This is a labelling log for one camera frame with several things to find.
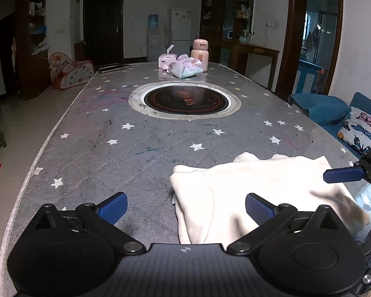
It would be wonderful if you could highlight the cream white shirt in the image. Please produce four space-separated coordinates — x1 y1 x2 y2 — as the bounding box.
170 152 370 247

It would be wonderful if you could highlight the butterfly patterned pillow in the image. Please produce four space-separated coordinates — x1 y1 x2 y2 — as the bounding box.
336 107 371 155

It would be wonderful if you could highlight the blue sofa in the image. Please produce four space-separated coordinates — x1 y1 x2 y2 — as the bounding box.
289 92 371 158

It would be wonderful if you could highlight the blue small cabinet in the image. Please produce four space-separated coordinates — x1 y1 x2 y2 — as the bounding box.
292 60 324 95

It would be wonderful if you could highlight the round induction cooker plate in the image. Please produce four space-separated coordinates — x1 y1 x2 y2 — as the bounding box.
129 80 242 121

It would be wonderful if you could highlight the dark wooden side table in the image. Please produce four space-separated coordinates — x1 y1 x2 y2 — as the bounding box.
221 39 279 91

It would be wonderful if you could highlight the pink wet wipes box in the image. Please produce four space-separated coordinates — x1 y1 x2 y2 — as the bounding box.
158 44 177 71

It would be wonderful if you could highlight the soft tissue pack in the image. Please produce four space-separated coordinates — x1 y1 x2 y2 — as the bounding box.
167 54 204 79

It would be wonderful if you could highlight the pink thermos bottle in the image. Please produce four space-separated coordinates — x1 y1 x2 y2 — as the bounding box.
191 39 209 72

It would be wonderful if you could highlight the water dispenser with bottle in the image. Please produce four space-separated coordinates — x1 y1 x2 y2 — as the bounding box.
147 14 159 62

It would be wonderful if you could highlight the dark wooden display cabinet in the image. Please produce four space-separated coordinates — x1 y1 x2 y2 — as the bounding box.
199 0 254 66

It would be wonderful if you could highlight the white refrigerator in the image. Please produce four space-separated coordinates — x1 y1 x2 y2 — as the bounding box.
170 9 191 56

